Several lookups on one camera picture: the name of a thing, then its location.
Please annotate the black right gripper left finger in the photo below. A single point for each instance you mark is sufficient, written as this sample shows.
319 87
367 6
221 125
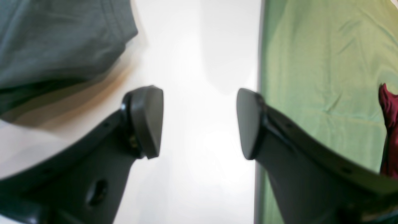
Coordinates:
85 183

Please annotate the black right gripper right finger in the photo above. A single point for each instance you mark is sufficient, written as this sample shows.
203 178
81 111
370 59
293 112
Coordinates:
311 183

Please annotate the dark grey t-shirt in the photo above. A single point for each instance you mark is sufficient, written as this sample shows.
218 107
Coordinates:
46 45

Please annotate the dark red cloth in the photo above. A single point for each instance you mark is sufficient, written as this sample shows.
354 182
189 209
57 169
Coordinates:
389 105

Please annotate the green cloth sheet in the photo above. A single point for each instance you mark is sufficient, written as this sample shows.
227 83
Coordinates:
322 63

